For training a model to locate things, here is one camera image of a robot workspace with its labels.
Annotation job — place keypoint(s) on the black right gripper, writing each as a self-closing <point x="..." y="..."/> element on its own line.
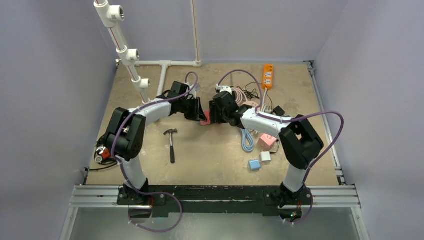
<point x="214" y="111"/>

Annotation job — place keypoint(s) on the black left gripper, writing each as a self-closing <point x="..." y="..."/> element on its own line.
<point x="196" y="114"/>

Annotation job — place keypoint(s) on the black yellow flathead screwdriver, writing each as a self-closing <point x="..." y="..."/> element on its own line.
<point x="231" y="80"/>

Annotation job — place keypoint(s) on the pink round socket base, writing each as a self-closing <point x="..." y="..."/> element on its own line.
<point x="250" y="103"/>

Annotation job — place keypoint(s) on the orange power strip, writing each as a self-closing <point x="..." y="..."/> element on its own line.
<point x="268" y="76"/>

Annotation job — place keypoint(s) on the pink cube power socket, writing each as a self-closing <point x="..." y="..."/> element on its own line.
<point x="266" y="142"/>

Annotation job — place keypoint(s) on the white plug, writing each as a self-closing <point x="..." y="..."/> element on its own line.
<point x="265" y="157"/>

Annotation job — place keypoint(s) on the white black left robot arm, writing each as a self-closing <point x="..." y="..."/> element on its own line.
<point x="124" y="135"/>

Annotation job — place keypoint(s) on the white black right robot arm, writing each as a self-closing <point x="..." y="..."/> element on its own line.
<point x="300" y="142"/>

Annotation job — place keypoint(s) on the black steel claw hammer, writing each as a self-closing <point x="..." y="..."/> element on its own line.
<point x="170" y="132"/>

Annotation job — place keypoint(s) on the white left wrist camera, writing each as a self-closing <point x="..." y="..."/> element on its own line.
<point x="194" y="92"/>

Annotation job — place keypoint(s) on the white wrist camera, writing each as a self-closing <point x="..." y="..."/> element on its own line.
<point x="223" y="88"/>
<point x="194" y="92"/>

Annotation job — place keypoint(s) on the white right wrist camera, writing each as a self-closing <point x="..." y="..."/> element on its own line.
<point x="223" y="88"/>

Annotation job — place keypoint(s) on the light blue wall plug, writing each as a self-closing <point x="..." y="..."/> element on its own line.
<point x="254" y="165"/>

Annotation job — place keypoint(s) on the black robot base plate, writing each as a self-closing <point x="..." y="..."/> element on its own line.
<point x="268" y="200"/>

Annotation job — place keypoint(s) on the aluminium rail frame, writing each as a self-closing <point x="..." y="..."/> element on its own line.
<point x="212" y="155"/>

